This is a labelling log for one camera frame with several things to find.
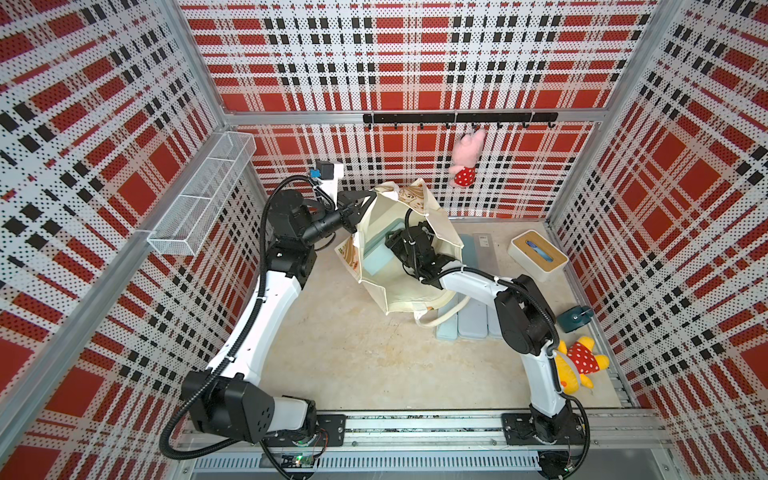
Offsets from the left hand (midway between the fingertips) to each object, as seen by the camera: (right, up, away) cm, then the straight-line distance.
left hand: (379, 194), depth 65 cm
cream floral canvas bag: (+4, -23, +14) cm, 27 cm away
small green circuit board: (-19, -62, +4) cm, 65 cm away
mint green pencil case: (+19, -36, +23) cm, 47 cm away
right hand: (+2, -8, +28) cm, 30 cm away
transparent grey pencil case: (+37, -14, +45) cm, 60 cm away
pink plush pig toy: (+25, +17, +27) cm, 40 cm away
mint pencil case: (-2, -14, +26) cm, 30 cm away
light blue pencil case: (+22, -26, -9) cm, 36 cm away
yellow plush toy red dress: (+52, -43, +13) cm, 69 cm away
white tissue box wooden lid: (+55, -15, +39) cm, 69 cm away
